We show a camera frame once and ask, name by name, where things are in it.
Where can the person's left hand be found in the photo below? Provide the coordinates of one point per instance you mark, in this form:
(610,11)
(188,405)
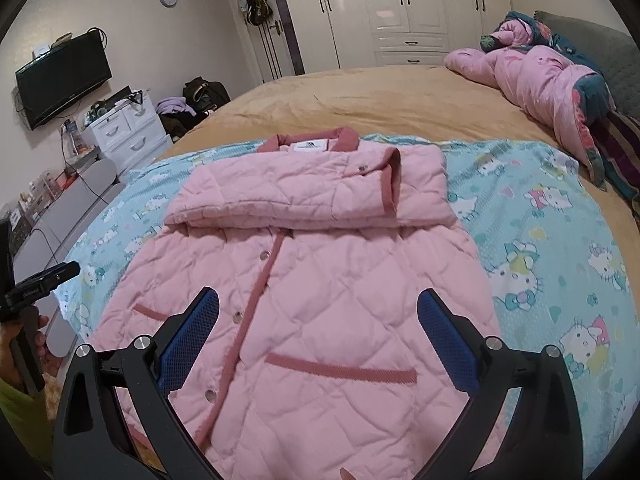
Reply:
(9,355)

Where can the pink floral quilt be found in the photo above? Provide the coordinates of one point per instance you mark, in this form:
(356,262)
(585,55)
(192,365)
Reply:
(540,75)

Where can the black bag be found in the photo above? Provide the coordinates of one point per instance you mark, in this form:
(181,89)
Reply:
(205,92)

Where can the grey low cabinet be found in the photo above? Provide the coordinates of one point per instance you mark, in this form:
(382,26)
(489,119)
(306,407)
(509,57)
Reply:
(75,205)

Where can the blue label bottle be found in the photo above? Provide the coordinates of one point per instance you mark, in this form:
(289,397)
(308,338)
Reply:
(73,137)

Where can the purple cloth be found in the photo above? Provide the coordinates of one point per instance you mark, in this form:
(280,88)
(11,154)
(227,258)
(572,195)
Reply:
(175,106)

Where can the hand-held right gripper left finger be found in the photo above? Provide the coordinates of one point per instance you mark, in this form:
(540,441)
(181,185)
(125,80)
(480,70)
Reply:
(190,330)

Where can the dark striped cloth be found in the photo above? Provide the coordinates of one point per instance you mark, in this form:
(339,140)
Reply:
(620,150)

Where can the pink quilted jacket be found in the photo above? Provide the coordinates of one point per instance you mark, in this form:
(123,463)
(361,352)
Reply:
(325,270)

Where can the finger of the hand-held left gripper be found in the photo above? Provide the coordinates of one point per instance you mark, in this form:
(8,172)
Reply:
(50,277)

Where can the blue cartoon cat bed sheet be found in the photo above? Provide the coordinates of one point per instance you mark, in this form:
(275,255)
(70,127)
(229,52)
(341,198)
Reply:
(550,240)

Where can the room door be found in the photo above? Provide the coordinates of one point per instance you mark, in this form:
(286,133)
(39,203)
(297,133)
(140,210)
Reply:
(272,55)

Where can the hanging bags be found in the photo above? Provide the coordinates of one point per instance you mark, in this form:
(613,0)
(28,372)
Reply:
(256,2)

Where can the white drawer cabinet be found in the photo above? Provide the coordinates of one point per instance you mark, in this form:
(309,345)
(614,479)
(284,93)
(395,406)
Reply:
(130,140)

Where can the dark clothes pile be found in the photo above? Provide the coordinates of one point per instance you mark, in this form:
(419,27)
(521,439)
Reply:
(182,122)

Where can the grey quilted headboard cushion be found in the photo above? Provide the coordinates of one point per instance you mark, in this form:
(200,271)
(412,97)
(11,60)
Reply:
(590,45)

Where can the black wall television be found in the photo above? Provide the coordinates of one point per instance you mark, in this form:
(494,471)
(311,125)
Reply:
(65,80)

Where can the white wardrobe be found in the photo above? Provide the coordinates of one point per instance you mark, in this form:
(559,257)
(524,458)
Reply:
(410,0)

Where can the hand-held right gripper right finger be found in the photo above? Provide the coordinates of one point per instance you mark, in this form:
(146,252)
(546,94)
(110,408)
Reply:
(445,340)

